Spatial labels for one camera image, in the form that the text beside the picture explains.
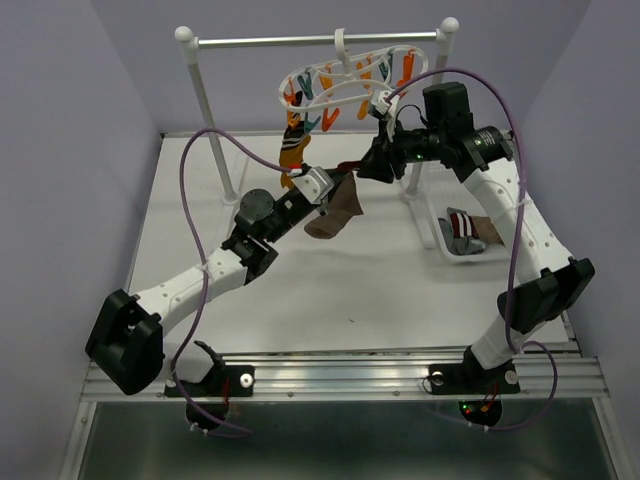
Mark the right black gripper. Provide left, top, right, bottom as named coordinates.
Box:
left=355, top=116, right=446, bottom=184

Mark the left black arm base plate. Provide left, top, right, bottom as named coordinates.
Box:
left=176, top=364, right=255, bottom=398

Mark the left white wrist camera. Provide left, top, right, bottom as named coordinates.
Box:
left=290, top=167, right=333, bottom=205

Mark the maroon white striped sock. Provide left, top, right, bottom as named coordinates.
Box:
left=304, top=161, right=364, bottom=240

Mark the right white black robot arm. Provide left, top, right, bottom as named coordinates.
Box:
left=358, top=82, right=595, bottom=395

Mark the white round clip hanger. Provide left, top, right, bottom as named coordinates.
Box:
left=279, top=29, right=429, bottom=126

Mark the yellow orange clothes peg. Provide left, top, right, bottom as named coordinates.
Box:
left=321, top=107, right=341, bottom=133

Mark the teal clothes peg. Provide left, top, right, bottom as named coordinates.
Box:
left=303, top=112, right=322, bottom=134

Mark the white clothes drying rack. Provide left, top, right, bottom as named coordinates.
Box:
left=174, top=16, right=460, bottom=251

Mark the beige sock in basket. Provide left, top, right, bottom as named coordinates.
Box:
left=470, top=216, right=504, bottom=245

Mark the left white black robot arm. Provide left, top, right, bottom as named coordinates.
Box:
left=85, top=167, right=349, bottom=395

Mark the mustard brown striped sock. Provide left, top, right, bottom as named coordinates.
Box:
left=279, top=122, right=304, bottom=168

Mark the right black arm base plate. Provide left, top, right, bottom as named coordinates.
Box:
left=427, top=362, right=521, bottom=397

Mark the aluminium rail frame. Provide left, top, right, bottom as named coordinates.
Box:
left=59, top=348, right=638, bottom=479

